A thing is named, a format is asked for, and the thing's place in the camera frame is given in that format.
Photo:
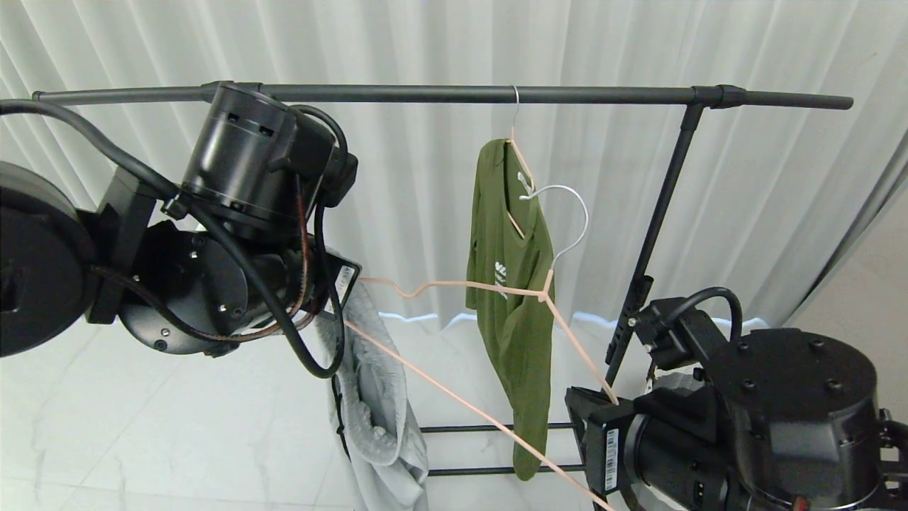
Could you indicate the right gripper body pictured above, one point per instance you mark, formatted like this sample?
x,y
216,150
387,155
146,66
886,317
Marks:
x,y
660,447

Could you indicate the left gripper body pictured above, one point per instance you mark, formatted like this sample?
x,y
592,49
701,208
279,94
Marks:
x,y
191,291

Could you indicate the green printed T-shirt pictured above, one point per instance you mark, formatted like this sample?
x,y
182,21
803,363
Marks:
x,y
518,333

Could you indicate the pink clothes hanger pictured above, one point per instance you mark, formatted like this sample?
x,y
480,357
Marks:
x,y
546,291
521,160

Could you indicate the pale grey shorts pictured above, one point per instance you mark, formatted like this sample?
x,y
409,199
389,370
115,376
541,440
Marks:
x,y
376,397

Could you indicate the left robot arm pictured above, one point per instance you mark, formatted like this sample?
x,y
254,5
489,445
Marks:
x,y
241,163

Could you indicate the black clothes rack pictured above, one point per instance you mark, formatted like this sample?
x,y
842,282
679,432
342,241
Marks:
x,y
567,94

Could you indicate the white curtain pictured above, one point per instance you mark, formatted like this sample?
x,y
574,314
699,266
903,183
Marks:
x,y
532,42

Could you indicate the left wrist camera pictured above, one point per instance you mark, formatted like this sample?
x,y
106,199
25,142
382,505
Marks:
x,y
340,177

